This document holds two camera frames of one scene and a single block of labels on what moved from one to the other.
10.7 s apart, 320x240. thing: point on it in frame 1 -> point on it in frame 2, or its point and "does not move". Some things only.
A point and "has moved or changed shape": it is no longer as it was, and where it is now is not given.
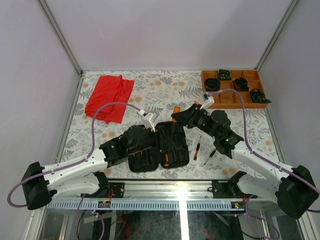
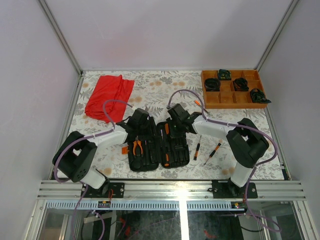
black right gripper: [188, 117] -> [172, 133]
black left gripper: [150, 131] -> [151, 123]
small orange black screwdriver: [210, 156] does not move
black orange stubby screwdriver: [176, 109] has moved or changed shape
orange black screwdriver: [197, 150] does not move
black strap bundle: [224, 74] does not move
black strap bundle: [241, 84] does not move
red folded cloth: [109, 88] does not move
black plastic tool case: [172, 150] does not move
